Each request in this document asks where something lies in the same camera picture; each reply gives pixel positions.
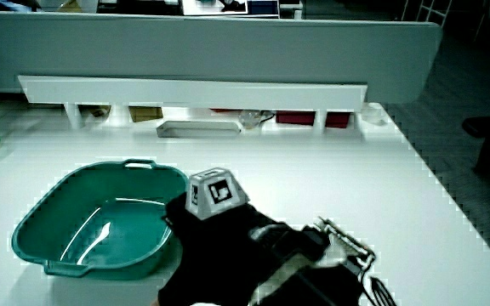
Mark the person's right hand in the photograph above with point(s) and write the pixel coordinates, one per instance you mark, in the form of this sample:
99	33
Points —
215	255

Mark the white desk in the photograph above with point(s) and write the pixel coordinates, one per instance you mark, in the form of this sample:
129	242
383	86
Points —
313	178

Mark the green plastic basin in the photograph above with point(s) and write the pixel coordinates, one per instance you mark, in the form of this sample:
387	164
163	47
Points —
134	229

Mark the white flat tray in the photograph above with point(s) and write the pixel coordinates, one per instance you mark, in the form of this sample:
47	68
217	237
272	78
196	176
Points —
198	128

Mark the clear plastic bag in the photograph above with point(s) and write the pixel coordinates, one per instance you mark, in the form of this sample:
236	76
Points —
251	119

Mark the brown cardboard box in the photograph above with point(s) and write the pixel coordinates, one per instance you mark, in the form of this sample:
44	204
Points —
145	114

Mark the wide red box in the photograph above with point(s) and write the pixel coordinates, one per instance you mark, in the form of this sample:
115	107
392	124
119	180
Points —
295	117

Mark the white desktop shelf riser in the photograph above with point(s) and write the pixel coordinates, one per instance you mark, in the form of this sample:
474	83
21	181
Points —
194	93

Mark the narrow red box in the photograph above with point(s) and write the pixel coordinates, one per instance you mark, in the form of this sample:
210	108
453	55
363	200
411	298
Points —
337	120

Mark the clear plastic cup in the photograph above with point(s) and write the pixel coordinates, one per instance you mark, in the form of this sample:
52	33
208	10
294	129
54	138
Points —
372	115

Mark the white and blue box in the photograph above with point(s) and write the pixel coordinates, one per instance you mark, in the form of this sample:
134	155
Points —
228	7

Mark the black chair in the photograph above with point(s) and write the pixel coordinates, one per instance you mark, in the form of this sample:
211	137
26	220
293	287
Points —
489	127

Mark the grey partition wall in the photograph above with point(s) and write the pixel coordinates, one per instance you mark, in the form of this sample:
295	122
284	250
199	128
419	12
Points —
194	47

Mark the white rack frame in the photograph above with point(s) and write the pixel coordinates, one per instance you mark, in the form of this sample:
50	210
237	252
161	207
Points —
430	10

